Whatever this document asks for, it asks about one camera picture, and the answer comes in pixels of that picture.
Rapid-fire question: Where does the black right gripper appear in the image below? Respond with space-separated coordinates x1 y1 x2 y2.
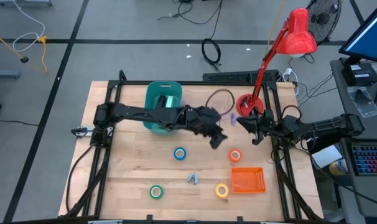
238 108 284 146

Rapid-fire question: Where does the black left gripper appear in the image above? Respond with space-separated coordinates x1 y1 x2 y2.
185 105 229 150

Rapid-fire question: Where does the orange tape roll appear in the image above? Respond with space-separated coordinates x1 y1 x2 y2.
228 149 243 163

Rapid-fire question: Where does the blue tape roll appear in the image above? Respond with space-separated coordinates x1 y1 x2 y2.
173 147 187 162

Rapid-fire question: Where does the light blue staple remover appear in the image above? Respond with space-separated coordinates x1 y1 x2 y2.
187 172 200 185

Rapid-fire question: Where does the yellow tape roll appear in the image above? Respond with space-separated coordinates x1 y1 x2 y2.
215 183 230 199

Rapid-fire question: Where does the green tape roll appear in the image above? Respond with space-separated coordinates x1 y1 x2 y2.
149 185 164 200

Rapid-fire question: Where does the black perforated bar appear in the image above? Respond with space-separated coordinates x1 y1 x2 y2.
202 69 280 83

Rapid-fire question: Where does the orange mesh basket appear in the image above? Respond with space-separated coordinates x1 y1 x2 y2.
230 167 267 194

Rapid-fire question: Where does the white power adapter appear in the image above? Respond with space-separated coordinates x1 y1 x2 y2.
281 67 300 96

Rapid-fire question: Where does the teal plastic bin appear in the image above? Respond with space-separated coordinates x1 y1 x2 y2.
144 80 184 135

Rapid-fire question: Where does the white paper sheet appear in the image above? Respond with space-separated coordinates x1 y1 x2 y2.
311 144 343 170

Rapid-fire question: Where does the yellow wipes canister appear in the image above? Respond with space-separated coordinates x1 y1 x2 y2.
328 158 348 177

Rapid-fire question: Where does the red desk lamp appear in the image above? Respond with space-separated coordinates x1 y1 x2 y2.
236 7 319 119

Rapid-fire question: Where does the grey desk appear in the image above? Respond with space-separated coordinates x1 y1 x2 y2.
330 57 377 218

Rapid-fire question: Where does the clear plastic bag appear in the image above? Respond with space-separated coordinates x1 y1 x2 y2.
347 86 377 119

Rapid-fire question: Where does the black mini computer box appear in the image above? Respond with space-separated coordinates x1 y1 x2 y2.
340 62 377 87

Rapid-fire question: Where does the backlit keyboard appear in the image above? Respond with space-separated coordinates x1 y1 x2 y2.
351 143 377 177

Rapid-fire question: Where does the black floor fan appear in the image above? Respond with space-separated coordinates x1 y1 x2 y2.
305 0 343 47

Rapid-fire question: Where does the computer monitor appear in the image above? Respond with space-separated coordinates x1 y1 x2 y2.
338 0 377 65

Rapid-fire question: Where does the grey floor base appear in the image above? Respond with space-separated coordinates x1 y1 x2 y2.
0 68 21 80

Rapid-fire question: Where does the grey cart base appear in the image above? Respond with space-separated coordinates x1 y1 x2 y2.
0 0 54 7

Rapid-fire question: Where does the right gripper cable loop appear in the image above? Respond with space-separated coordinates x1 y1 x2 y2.
268 105 315 162

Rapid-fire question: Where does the coiled black cable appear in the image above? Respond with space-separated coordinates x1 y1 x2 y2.
201 37 222 67

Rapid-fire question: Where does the black aluminium table frame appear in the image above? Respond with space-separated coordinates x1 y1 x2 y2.
62 70 325 224

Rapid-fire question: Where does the black floor cable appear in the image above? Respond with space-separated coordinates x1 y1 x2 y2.
157 0 224 40

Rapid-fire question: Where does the yellow hanging cord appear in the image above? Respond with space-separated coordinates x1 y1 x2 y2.
264 0 288 57

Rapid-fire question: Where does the silver clamp bracket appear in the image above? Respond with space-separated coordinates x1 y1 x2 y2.
70 125 95 138

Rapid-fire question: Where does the yellow floor cable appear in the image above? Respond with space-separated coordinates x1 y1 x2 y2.
36 35 50 75

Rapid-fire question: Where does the white floor cable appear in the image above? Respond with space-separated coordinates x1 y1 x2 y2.
11 0 47 53

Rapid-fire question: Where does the yellow cord with black plug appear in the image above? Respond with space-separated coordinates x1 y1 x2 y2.
0 27 30 64

